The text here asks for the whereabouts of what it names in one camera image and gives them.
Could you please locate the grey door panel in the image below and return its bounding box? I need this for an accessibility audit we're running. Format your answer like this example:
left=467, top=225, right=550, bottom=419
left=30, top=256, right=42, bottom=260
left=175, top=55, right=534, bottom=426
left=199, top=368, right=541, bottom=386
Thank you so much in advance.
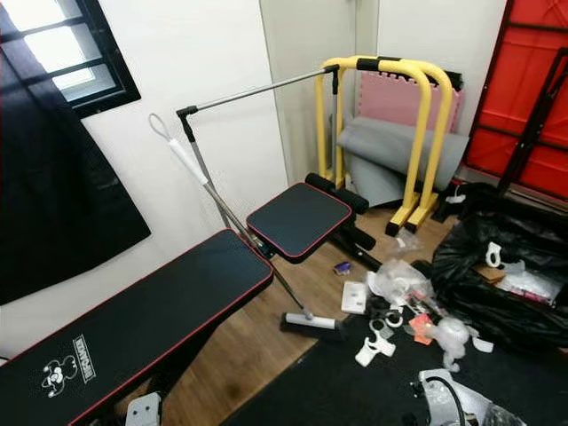
left=259, top=0, right=381, bottom=192

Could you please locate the black rubbish bag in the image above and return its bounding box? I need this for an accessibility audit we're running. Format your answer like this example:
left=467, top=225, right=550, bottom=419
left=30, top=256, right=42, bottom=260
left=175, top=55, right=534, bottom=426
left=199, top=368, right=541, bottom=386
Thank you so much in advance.
left=430, top=185, right=568, bottom=353

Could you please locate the small clear plastic wrapper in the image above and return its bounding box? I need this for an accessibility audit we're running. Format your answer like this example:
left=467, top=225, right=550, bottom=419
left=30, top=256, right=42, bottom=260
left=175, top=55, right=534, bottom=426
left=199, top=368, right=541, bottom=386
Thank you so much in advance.
left=394, top=229, right=424, bottom=256

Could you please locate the pink foam mat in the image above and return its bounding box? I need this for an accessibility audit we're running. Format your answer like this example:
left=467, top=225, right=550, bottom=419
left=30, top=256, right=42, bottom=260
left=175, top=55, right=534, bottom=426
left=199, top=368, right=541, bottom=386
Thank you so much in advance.
left=355, top=69, right=465, bottom=136

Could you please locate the crumpled white plastic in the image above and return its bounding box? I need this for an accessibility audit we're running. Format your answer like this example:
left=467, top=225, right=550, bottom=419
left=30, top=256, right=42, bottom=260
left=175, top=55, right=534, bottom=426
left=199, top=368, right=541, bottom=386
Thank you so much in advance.
left=432, top=317, right=494, bottom=370

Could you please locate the white plastic bracket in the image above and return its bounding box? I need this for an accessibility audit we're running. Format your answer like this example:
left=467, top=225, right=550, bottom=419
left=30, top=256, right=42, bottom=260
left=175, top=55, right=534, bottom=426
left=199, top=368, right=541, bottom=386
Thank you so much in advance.
left=354, top=318, right=398, bottom=368

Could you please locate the grey rolled mat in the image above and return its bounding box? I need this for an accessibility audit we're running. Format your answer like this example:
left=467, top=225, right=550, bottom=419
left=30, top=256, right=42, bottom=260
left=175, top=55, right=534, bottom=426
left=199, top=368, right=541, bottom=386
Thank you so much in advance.
left=335, top=114, right=470, bottom=210

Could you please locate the long black bench pad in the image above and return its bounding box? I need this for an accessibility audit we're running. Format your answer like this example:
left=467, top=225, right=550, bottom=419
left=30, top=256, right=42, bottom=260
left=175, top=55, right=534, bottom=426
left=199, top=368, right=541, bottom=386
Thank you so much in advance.
left=0, top=228, right=275, bottom=426

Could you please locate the clear crumpled plastic wrap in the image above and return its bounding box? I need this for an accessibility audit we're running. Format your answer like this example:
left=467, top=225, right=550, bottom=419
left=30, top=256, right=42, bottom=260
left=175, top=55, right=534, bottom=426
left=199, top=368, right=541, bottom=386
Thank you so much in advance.
left=367, top=259, right=438, bottom=309

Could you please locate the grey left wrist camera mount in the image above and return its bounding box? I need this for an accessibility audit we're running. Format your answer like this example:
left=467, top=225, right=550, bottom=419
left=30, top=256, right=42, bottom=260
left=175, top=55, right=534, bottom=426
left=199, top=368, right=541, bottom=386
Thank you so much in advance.
left=123, top=391, right=163, bottom=426

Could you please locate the yellow steel dip frame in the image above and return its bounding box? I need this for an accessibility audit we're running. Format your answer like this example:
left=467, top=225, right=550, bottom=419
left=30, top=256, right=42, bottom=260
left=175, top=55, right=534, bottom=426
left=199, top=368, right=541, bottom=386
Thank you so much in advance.
left=314, top=54, right=456, bottom=237

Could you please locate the black curtain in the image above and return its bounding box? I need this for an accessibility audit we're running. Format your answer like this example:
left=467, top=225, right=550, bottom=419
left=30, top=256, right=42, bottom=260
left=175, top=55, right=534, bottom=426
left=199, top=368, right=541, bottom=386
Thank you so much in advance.
left=0, top=7, right=153, bottom=308

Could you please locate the silver clothes rack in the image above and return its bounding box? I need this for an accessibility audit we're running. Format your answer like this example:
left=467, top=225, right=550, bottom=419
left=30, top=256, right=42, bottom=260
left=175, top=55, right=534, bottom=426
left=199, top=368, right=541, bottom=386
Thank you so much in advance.
left=175, top=62, right=344, bottom=236

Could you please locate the red folded table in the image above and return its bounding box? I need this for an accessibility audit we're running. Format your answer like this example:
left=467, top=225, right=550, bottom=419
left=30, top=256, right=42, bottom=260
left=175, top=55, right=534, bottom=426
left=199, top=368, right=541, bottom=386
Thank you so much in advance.
left=465, top=0, right=568, bottom=201

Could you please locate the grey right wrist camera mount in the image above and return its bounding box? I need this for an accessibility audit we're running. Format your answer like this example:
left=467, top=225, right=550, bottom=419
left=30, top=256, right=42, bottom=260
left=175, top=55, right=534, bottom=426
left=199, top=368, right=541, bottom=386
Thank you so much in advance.
left=415, top=367, right=480, bottom=426

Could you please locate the red snack packet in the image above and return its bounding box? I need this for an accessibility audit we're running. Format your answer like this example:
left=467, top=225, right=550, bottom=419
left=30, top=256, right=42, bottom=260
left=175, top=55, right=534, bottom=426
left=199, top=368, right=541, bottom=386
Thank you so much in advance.
left=407, top=312, right=436, bottom=347

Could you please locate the white plastic hook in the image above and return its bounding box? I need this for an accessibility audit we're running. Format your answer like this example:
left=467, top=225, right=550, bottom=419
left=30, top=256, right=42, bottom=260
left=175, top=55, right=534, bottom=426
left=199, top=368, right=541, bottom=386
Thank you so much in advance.
left=485, top=241, right=504, bottom=268

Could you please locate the black framed window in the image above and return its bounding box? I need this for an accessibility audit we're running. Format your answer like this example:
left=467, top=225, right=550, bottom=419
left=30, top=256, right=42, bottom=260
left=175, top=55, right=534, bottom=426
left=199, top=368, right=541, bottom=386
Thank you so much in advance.
left=0, top=0, right=142, bottom=120

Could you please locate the broom with white grip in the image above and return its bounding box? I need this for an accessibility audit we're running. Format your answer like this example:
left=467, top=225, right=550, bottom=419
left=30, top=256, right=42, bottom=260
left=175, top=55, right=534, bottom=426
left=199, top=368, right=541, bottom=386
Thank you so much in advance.
left=148, top=112, right=346, bottom=343

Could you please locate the white paper card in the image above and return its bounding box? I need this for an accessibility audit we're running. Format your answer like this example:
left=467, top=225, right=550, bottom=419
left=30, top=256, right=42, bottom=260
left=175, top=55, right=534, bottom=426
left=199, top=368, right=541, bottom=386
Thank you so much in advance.
left=341, top=280, right=370, bottom=316

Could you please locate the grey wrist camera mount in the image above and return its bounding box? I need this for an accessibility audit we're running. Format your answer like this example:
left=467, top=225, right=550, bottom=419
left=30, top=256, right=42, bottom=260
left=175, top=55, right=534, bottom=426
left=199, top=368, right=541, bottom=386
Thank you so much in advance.
left=415, top=367, right=480, bottom=426
left=123, top=391, right=163, bottom=426

